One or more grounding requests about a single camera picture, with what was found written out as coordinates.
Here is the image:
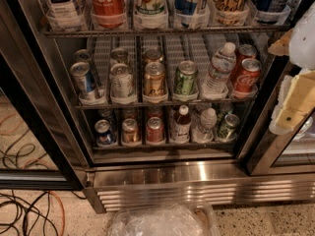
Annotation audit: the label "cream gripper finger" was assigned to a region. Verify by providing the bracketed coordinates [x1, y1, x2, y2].
[276, 72, 315, 131]
[268, 29, 293, 56]

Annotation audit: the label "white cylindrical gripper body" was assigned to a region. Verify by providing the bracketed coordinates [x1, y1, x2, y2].
[269, 69, 315, 135]

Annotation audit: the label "brown drink bottle white cap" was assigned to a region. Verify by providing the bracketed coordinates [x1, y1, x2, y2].
[171, 105, 191, 144]

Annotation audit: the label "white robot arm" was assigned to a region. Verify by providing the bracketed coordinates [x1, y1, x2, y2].
[268, 2, 315, 135]

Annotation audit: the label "glass fridge door right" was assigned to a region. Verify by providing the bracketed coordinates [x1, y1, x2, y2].
[243, 62, 315, 176]

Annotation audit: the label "glass fridge door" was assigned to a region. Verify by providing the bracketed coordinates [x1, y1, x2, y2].
[0, 54, 83, 191]
[243, 62, 315, 176]

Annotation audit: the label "clear water bottle middle shelf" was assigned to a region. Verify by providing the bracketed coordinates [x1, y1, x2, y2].
[205, 42, 236, 94]

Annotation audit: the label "clear water bottle shelf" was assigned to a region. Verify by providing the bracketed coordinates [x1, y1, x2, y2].
[193, 108, 217, 144]
[205, 42, 236, 94]

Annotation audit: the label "gold brown bottle top shelf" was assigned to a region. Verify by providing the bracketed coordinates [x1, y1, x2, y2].
[213, 0, 246, 25]

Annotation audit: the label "green can bottom shelf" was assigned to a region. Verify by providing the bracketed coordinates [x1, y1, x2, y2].
[217, 114, 239, 140]

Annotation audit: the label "green can shelf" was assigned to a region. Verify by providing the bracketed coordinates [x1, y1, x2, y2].
[174, 60, 197, 95]
[217, 114, 239, 140]

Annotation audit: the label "clear water bottle bottom shelf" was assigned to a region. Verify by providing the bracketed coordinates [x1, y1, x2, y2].
[193, 108, 217, 144]

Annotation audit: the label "green can middle shelf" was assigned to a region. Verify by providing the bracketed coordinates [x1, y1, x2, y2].
[174, 60, 197, 95]

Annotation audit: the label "gold can middle shelf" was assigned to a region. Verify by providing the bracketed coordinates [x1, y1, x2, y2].
[144, 62, 165, 97]

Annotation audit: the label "gold can shelf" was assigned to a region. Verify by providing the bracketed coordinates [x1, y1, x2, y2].
[122, 118, 140, 144]
[144, 62, 165, 97]

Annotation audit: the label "stainless steel fridge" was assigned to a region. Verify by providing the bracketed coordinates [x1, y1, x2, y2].
[0, 0, 315, 213]

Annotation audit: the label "red can bottom shelf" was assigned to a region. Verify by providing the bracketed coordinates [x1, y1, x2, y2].
[146, 117, 164, 143]

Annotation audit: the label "white can middle shelf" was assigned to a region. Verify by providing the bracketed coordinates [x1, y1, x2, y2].
[110, 64, 134, 98]

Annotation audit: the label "gold can bottom shelf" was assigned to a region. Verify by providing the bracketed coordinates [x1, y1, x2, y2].
[122, 118, 140, 144]

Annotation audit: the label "red coca-cola bottle top shelf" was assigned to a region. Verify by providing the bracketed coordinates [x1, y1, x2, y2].
[92, 0, 125, 29]

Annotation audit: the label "blue can bottom shelf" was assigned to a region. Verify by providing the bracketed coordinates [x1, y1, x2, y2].
[94, 119, 116, 147]

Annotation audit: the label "blue silver can middle shelf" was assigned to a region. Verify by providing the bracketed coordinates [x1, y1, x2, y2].
[70, 62, 99, 100]

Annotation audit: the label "white label bottle top shelf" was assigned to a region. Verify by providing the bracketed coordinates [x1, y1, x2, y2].
[45, 0, 86, 29]

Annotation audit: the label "glass fridge door left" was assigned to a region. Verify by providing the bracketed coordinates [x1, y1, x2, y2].
[0, 54, 83, 191]

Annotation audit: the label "red coca-cola can rear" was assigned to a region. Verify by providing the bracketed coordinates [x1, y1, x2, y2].
[230, 44, 257, 78]

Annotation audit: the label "red coca-cola can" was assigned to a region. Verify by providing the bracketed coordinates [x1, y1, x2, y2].
[232, 58, 261, 92]
[230, 44, 257, 78]

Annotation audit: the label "red coca-cola can front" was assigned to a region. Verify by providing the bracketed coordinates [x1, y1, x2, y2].
[232, 58, 261, 92]

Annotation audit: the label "clear plastic bin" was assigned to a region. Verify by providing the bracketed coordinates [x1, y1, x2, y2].
[106, 200, 221, 236]

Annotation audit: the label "black and orange floor cables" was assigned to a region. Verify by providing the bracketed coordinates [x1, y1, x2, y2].
[0, 190, 87, 236]

